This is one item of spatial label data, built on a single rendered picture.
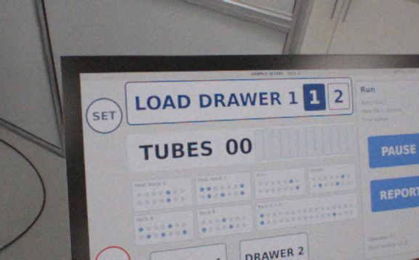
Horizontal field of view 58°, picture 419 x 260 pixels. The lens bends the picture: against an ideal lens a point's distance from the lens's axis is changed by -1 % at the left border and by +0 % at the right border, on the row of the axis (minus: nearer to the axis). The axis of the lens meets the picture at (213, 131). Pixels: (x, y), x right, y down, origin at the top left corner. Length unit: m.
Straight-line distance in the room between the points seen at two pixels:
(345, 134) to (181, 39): 0.83
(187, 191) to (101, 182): 0.10
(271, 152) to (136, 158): 0.17
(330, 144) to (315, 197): 0.07
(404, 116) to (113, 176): 0.40
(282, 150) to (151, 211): 0.18
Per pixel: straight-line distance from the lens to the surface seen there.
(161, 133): 0.45
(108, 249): 0.47
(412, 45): 2.44
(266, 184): 0.49
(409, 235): 0.61
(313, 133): 0.51
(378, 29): 2.43
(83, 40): 1.57
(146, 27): 1.34
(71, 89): 0.45
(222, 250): 0.48
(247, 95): 0.48
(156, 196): 0.45
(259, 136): 0.48
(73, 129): 0.45
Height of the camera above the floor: 1.41
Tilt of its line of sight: 39 degrees down
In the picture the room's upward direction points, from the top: 8 degrees clockwise
